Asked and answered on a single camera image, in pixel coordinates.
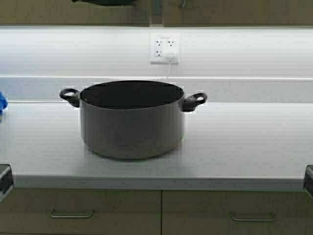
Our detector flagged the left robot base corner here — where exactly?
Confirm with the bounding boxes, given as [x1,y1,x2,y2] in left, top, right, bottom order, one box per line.
[0,164,14,202]

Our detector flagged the wooden lower cabinet left drawer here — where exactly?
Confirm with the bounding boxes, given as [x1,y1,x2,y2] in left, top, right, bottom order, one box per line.
[0,188,161,235]

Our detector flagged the blue plastic bag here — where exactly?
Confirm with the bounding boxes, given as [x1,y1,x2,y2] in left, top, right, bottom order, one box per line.
[0,92,8,120]

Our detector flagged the white wall power outlet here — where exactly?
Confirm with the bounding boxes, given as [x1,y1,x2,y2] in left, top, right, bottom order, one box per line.
[150,32,180,64]

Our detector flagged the grey two-handled cooking pot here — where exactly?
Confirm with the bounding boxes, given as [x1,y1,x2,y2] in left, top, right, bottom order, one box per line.
[59,80,207,160]

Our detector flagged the wooden lower cabinet right drawer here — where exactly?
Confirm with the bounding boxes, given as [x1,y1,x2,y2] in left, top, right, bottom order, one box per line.
[162,191,313,235]

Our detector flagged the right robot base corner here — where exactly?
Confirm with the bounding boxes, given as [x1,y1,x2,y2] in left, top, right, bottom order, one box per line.
[303,165,313,197]

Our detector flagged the wooden cabinet drawer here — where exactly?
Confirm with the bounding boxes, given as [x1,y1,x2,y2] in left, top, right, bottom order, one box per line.
[0,188,161,235]
[162,191,313,235]

